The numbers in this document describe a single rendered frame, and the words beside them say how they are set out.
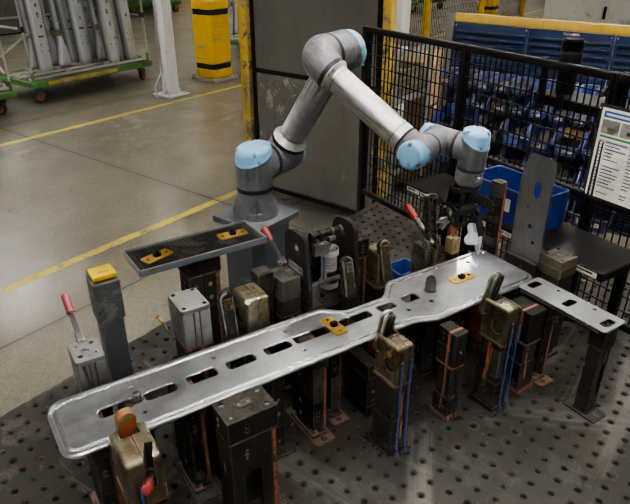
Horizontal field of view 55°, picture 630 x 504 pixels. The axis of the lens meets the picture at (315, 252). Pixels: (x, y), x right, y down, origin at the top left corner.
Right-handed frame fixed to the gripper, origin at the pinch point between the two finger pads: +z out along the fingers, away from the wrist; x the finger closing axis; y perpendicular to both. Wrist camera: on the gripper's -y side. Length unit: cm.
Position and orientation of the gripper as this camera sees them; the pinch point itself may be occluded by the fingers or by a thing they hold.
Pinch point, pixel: (461, 241)
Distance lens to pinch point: 185.4
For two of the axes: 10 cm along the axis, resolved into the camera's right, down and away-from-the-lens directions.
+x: 5.1, 4.9, -7.1
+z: -0.3, 8.3, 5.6
